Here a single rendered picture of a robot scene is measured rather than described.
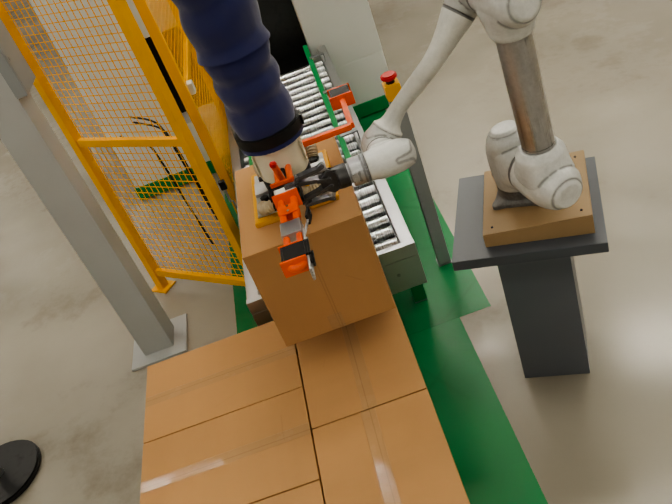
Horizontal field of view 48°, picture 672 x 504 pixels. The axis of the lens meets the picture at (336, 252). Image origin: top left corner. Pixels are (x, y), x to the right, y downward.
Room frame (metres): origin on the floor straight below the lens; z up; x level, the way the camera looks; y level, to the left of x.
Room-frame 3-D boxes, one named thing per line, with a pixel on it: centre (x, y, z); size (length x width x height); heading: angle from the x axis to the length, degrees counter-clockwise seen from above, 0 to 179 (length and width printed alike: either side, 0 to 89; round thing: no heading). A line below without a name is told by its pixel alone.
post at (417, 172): (2.93, -0.48, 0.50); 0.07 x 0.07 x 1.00; 87
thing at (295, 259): (1.69, 0.11, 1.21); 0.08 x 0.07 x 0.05; 175
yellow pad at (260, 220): (2.29, 0.15, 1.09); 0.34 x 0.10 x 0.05; 175
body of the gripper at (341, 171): (2.01, -0.08, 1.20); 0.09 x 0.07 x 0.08; 86
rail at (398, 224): (3.53, -0.34, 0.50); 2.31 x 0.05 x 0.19; 177
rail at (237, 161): (3.57, 0.31, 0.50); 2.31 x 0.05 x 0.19; 177
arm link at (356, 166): (2.01, -0.16, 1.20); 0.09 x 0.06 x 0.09; 176
